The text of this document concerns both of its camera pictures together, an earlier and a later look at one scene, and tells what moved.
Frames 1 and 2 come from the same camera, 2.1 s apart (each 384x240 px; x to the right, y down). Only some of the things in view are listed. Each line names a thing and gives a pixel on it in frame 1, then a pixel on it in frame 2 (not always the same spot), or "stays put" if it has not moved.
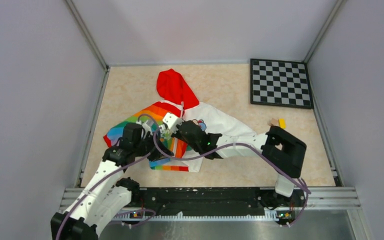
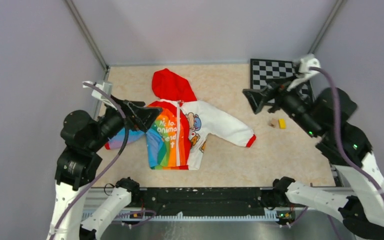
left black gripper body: (144, 147) -> (111, 123)
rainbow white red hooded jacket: (152, 130) stays put
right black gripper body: (178, 134) -> (291, 102)
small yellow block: (282, 123) stays put
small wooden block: (274, 122) stays put
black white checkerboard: (281, 83) stays put
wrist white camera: (172, 121) -> (304, 71)
